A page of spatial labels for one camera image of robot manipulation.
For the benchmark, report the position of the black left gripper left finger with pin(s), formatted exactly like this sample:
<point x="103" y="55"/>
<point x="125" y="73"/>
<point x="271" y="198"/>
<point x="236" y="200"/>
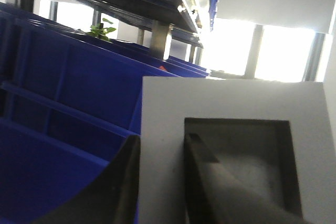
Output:
<point x="111" y="198"/>

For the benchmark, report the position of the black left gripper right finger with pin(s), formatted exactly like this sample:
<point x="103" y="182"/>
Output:
<point x="214" y="195"/>

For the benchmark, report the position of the gray square foam base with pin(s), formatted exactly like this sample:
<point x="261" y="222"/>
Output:
<point x="167" y="101"/>

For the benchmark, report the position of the large blue bin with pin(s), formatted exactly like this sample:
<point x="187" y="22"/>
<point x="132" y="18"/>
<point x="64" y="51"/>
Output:
<point x="68" y="101"/>

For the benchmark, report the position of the green plant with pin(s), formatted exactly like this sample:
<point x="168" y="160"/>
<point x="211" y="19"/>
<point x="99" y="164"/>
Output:
<point x="102" y="30"/>

